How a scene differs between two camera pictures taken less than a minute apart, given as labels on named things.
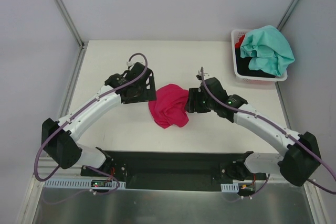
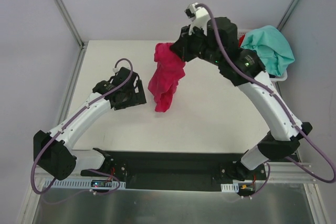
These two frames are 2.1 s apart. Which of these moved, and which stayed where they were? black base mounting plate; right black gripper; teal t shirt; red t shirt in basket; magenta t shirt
Moved: right black gripper; magenta t shirt
Stayed: red t shirt in basket; black base mounting plate; teal t shirt
